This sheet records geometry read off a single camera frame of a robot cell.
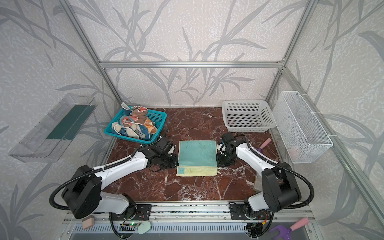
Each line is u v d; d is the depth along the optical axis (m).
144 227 0.69
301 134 0.62
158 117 1.08
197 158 0.92
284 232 0.68
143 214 0.72
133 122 0.99
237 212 0.72
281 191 0.42
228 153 0.67
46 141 0.63
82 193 0.42
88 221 0.69
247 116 1.16
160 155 0.65
